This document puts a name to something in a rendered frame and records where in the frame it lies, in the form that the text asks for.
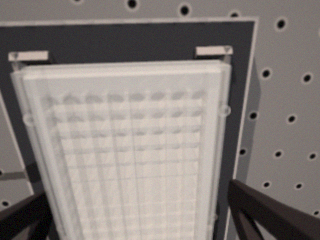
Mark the clear plastic plate lid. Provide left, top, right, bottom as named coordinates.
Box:
left=10, top=63, right=232, bottom=240

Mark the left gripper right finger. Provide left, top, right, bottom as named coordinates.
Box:
left=227, top=179, right=320, bottom=240

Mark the grey perforated base plate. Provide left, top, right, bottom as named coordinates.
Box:
left=0, top=0, right=320, bottom=218

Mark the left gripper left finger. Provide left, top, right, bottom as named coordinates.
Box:
left=0, top=189, right=53, bottom=240

